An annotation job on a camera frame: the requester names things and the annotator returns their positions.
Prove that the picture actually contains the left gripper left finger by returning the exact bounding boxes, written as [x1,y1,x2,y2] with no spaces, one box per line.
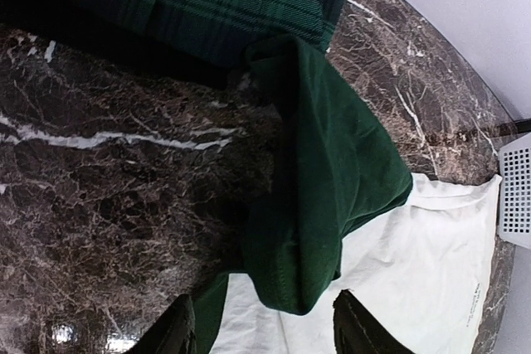
[134,294,197,354]

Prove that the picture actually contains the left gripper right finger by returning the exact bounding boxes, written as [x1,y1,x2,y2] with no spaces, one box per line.
[333,289,411,354]

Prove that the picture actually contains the white and green raglan shirt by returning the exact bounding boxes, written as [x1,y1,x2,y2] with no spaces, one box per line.
[194,36,501,353]

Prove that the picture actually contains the white plastic laundry basket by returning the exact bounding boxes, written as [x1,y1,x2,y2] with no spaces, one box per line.
[498,133,531,250]

